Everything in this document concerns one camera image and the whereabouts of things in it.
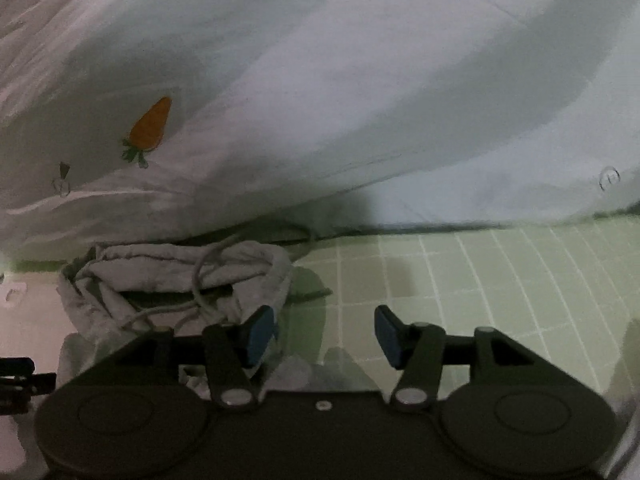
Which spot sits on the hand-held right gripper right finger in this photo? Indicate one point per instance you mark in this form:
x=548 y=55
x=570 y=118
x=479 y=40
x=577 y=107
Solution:
x=387 y=332

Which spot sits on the green grid mat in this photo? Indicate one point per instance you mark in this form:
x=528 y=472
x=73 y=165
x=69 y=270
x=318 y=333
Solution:
x=450 y=280

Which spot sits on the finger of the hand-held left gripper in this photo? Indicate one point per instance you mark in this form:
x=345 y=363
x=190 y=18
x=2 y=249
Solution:
x=25 y=384

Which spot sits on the carrot-print bed sheet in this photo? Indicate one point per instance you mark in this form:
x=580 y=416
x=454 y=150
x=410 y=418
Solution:
x=350 y=110

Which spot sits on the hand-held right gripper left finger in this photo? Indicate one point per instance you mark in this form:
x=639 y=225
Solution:
x=260 y=330

